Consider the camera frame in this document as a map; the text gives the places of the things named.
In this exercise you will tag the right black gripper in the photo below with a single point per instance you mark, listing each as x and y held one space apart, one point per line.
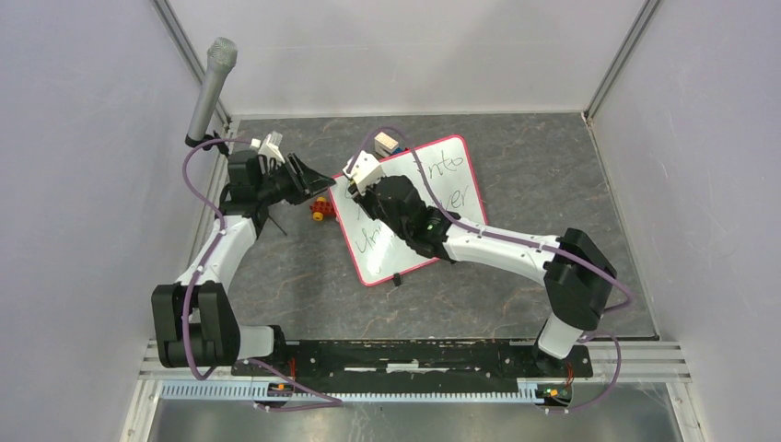
364 200

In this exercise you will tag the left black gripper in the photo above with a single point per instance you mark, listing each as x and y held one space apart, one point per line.
313 181

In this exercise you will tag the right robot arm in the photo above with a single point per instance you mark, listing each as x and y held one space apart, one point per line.
576 276

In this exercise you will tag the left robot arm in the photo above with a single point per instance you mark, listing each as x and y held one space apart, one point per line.
195 326

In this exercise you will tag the red toy block car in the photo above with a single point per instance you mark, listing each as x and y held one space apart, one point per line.
322 209

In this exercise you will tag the red toy block boat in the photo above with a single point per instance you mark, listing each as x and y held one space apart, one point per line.
386 146

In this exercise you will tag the grey microphone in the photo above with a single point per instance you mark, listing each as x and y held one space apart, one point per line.
221 58

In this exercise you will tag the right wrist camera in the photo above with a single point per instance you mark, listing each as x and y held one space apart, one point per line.
362 171

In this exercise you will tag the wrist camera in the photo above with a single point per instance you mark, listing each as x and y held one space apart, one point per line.
268 150
362 171

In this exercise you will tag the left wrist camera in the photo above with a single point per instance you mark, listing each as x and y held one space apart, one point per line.
268 150

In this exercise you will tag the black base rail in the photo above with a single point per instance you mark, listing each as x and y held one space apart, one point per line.
310 374

